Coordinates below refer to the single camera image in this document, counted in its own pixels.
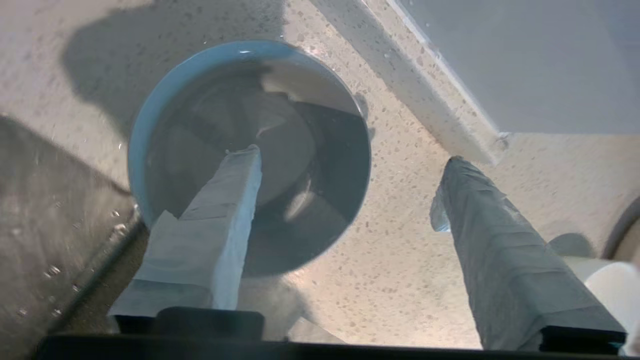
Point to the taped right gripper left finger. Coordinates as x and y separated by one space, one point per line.
210 240

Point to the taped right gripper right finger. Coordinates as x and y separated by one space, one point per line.
510 270

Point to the grey-blue plastic bowl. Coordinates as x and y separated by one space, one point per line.
310 165

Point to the stainless steel sink basin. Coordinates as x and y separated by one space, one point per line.
50 225

